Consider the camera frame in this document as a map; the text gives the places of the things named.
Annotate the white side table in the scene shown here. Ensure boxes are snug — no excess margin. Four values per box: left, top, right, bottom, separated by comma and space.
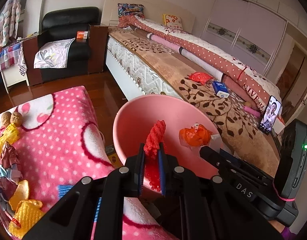
1, 64, 30, 94

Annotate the person's right hand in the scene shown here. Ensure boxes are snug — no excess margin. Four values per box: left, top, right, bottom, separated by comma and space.
269, 220, 285, 233

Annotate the orange plastic wrapper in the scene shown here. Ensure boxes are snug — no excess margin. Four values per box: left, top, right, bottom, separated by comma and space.
179, 124, 213, 148

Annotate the red dotted quilt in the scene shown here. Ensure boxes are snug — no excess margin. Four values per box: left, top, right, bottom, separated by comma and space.
118, 15, 281, 113

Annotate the red foam net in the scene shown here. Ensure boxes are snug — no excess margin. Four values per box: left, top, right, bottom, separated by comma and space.
144, 120, 166, 192

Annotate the yellow foam net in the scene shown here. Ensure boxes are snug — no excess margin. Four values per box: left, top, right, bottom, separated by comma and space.
9, 180, 45, 239

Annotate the checkered tablecloth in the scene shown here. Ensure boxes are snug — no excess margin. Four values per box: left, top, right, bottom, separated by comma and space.
0, 42, 28, 76

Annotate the pink clear plastic bag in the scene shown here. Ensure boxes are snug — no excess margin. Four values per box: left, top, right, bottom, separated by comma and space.
208, 134, 224, 153

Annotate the hanging patterned jacket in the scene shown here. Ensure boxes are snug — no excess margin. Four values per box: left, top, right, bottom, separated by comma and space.
0, 0, 21, 47

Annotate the orange box on armrest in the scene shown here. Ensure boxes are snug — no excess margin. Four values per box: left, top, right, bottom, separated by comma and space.
76, 31, 89, 40

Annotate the red packet on bed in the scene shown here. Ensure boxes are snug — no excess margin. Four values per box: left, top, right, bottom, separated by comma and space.
189, 72, 213, 86

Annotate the floral cloth on armchair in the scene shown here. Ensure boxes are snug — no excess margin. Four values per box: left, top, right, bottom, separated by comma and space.
34, 38, 75, 69

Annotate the white wardrobe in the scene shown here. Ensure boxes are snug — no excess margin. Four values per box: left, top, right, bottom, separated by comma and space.
198, 0, 307, 123

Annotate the black leather armchair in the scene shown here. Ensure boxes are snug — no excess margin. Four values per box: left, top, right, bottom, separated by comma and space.
38, 7, 100, 82

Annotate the bed with brown sheet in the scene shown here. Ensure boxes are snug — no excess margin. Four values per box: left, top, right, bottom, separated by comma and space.
101, 0, 279, 176

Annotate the colourful crumpled wrapper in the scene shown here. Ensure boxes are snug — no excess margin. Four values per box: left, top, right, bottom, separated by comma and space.
0, 142, 23, 200

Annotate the yellow snack wrapper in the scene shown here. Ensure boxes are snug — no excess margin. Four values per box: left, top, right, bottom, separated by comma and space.
0, 124, 20, 155

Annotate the blue tissue pack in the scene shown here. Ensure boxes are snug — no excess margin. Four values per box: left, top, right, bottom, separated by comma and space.
212, 81, 230, 98

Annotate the yellow floral pillow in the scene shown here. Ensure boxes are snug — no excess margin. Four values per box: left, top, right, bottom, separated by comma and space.
163, 14, 183, 30

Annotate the colourful cartoon pillow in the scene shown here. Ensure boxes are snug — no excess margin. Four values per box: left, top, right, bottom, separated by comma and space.
117, 3, 144, 18

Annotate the smartphone on stand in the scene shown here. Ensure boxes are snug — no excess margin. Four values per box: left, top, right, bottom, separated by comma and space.
258, 95, 282, 135

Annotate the pink plastic basin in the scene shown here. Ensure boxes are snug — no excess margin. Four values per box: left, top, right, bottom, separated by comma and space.
113, 94, 218, 179

